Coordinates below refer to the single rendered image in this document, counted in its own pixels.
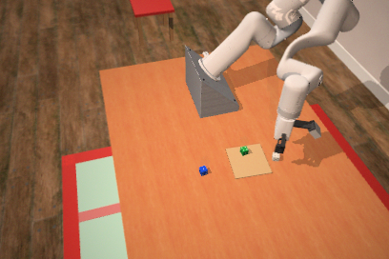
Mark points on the white die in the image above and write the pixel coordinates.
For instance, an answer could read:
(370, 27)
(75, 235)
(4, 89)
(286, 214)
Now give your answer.
(275, 156)

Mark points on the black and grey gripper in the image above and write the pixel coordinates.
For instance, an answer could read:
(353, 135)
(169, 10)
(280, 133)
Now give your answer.
(283, 127)

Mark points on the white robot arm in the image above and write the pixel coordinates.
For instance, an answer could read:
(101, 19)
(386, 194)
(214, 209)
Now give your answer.
(300, 78)

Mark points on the tan mat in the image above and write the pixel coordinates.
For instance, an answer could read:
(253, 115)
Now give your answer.
(252, 164)

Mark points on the blue die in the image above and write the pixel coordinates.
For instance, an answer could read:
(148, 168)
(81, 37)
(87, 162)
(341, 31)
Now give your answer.
(203, 170)

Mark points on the green die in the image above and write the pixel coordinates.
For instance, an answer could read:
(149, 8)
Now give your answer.
(244, 150)

